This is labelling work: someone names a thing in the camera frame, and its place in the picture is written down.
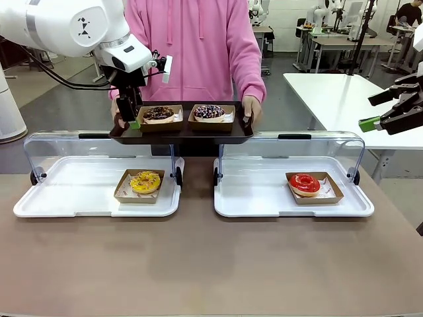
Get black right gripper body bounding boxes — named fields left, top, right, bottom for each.
left=379, top=73, right=423, bottom=136

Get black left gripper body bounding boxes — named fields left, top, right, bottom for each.
left=108, top=64, right=147, bottom=100

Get chocolate donut with nuts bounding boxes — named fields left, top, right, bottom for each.
left=142, top=105, right=176, bottom=125

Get black serving tray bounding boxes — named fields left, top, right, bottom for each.
left=108, top=100, right=255, bottom=147

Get dark donut coloured sprinkles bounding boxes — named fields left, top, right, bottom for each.
left=193, top=104, right=227, bottom=124

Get sprinkled chocolate donut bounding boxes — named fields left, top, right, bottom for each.
left=187, top=104, right=237, bottom=133

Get person's left forearm pink sleeve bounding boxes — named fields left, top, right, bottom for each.
left=231, top=39, right=267, bottom=104

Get yellow glazed donut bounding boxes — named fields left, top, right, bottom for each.
left=130, top=170, right=163, bottom=195

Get red donut in box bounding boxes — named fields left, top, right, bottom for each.
left=286, top=171, right=345, bottom=206

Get background person dark shirt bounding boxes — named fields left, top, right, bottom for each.
left=385, top=1, right=418, bottom=36

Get yellow donut in box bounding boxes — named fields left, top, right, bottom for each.
left=114, top=168, right=166, bottom=205

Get red glazed donut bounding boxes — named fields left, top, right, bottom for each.
left=289, top=173, right=322, bottom=198

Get person's right hand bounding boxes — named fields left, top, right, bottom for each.
left=110, top=97, right=131, bottom=129

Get person's left hand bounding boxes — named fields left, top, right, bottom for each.
left=241, top=96, right=264, bottom=128

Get white side table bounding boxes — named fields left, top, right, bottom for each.
left=283, top=72, right=423, bottom=181

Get black tripod stand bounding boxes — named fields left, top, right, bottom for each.
left=349, top=0, right=378, bottom=77

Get clear display cover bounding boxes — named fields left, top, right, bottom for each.
left=22, top=129, right=181, bottom=191
left=218, top=130, right=366, bottom=180

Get grey background work table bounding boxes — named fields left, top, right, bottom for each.
left=293, top=26, right=397, bottom=74

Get black trousers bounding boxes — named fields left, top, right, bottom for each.
left=150, top=143, right=221, bottom=158

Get pink hoodie torso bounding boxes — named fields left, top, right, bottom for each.
left=124, top=0, right=267, bottom=104

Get white display tray base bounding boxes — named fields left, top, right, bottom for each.
left=213, top=157, right=375, bottom=219
left=13, top=155, right=186, bottom=219

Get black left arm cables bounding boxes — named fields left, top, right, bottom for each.
left=18, top=42, right=114, bottom=90

